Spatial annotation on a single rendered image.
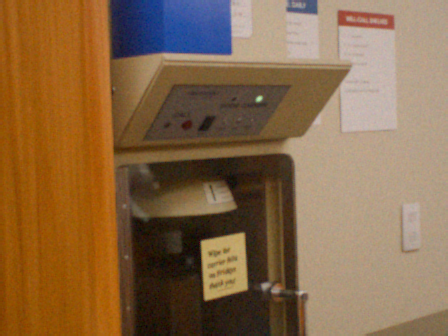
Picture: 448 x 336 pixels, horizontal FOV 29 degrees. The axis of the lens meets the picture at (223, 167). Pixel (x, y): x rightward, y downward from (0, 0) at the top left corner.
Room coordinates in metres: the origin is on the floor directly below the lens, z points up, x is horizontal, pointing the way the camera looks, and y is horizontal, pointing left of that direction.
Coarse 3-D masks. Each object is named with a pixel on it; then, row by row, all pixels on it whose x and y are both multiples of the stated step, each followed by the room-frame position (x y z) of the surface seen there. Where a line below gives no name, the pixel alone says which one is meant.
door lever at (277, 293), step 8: (272, 288) 1.17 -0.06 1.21; (280, 288) 1.18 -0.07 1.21; (272, 296) 1.17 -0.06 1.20; (280, 296) 1.17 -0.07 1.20; (288, 296) 1.15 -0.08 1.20; (296, 296) 1.14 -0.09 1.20; (304, 296) 1.14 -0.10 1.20; (296, 304) 1.14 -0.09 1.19; (304, 304) 1.14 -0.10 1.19; (296, 312) 1.14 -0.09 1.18; (304, 312) 1.14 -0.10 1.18; (296, 320) 1.14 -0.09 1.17; (304, 320) 1.14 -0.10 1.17; (296, 328) 1.14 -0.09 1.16; (304, 328) 1.14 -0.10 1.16
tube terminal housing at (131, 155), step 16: (256, 0) 1.18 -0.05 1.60; (272, 0) 1.20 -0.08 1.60; (256, 16) 1.18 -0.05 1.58; (272, 16) 1.20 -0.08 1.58; (256, 32) 1.18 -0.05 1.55; (272, 32) 1.20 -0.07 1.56; (112, 48) 1.02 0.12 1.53; (240, 48) 1.16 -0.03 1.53; (256, 48) 1.18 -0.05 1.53; (272, 48) 1.20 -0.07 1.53; (176, 144) 1.08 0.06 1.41; (192, 144) 1.10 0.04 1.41; (208, 144) 1.12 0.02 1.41; (224, 144) 1.14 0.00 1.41; (240, 144) 1.16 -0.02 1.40; (256, 144) 1.18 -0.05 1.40; (272, 144) 1.20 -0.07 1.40; (288, 144) 1.22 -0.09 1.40; (128, 160) 1.03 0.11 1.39; (144, 160) 1.05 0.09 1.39; (160, 160) 1.06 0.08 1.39
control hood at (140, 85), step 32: (128, 64) 0.97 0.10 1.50; (160, 64) 0.93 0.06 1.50; (192, 64) 0.95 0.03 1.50; (224, 64) 0.99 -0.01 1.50; (256, 64) 1.02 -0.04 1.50; (288, 64) 1.06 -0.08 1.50; (320, 64) 1.09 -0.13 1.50; (128, 96) 0.97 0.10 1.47; (160, 96) 0.96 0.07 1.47; (288, 96) 1.11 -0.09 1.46; (320, 96) 1.15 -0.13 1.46; (128, 128) 0.97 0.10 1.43; (288, 128) 1.16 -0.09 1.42
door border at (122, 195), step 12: (120, 168) 1.01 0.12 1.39; (120, 180) 1.01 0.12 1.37; (120, 192) 1.01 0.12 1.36; (120, 204) 1.01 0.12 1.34; (120, 216) 1.01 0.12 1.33; (120, 228) 1.00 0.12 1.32; (120, 240) 1.00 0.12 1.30; (120, 252) 1.00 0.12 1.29; (120, 264) 1.00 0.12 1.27; (120, 288) 1.00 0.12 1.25; (132, 288) 1.01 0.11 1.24; (120, 300) 1.00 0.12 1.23; (132, 300) 1.01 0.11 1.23; (132, 312) 1.01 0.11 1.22; (132, 324) 1.01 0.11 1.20
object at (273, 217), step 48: (144, 192) 1.03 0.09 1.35; (192, 192) 1.08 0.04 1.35; (240, 192) 1.14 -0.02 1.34; (288, 192) 1.20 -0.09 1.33; (144, 240) 1.03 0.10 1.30; (192, 240) 1.08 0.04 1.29; (288, 240) 1.20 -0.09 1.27; (144, 288) 1.03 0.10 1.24; (192, 288) 1.08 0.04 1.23; (288, 288) 1.19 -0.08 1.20
